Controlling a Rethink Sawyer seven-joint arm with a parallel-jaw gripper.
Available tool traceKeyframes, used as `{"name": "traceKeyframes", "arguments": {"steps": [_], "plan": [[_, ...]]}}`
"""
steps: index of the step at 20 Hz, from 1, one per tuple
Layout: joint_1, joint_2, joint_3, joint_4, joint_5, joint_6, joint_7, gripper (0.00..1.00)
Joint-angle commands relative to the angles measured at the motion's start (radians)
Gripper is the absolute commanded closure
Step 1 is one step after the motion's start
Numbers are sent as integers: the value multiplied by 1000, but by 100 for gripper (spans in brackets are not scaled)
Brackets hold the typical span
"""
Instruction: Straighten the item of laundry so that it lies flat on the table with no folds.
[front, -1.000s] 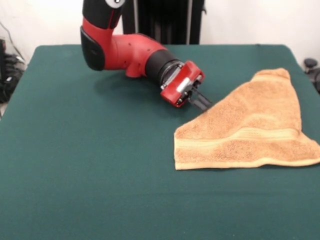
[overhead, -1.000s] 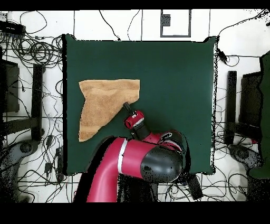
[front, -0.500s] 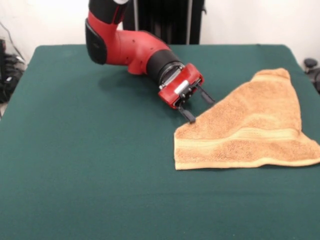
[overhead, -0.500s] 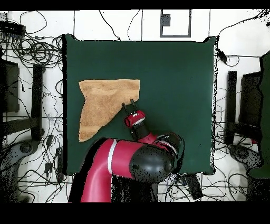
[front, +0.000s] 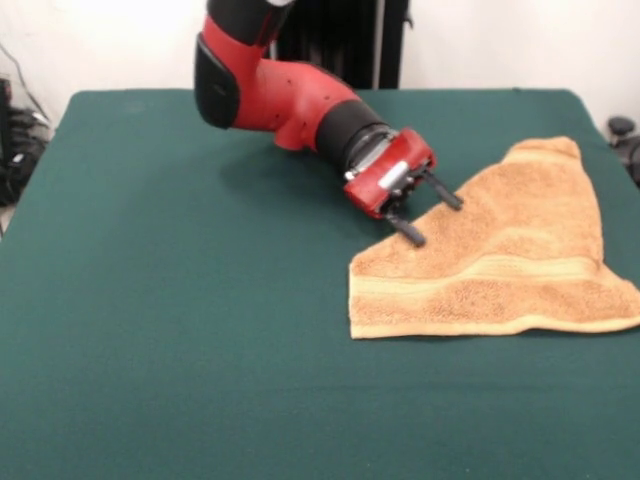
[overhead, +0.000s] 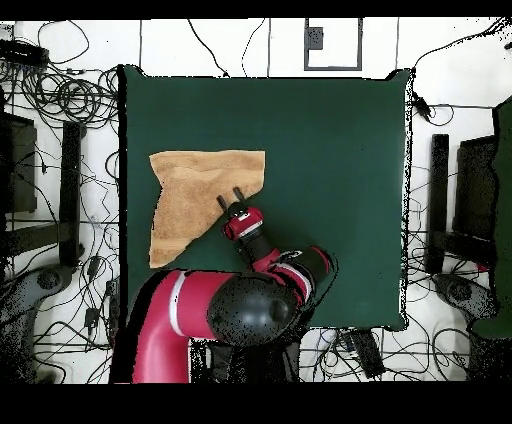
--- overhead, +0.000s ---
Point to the black floor beam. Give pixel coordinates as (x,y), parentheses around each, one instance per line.
(438,200)
(70,192)

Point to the black frame panel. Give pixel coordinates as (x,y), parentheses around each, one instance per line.
(20,164)
(474,188)

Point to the black power strip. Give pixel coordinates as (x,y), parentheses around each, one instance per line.
(24,54)

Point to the dark green table cloth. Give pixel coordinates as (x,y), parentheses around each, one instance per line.
(320,140)

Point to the black power adapter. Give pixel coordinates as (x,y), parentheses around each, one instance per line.
(422,106)

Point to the orange terry towel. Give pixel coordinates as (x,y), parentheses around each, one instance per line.
(192,192)

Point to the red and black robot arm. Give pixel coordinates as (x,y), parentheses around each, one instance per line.
(160,320)

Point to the small grey floor box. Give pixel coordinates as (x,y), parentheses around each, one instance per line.
(314,38)

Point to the green covered side table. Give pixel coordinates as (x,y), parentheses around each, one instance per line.
(504,200)

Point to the black power brick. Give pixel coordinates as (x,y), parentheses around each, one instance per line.
(368,354)

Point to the black stand foot with caster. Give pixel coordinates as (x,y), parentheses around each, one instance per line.
(44,280)
(464,292)

